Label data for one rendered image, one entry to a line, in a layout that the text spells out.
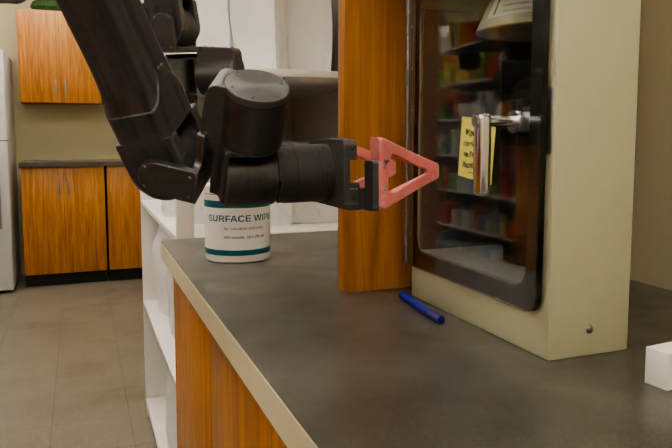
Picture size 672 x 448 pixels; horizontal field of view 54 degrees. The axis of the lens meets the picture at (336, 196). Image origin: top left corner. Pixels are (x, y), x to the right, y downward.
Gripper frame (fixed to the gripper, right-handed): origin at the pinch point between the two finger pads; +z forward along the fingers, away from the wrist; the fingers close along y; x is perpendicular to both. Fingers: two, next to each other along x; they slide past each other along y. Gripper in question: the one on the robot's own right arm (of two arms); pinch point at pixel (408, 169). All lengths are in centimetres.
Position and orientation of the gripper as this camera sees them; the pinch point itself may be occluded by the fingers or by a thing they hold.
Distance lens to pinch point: 69.7
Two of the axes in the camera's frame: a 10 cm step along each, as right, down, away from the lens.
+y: -3.5, -0.8, 9.3
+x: 0.2, 10.0, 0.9
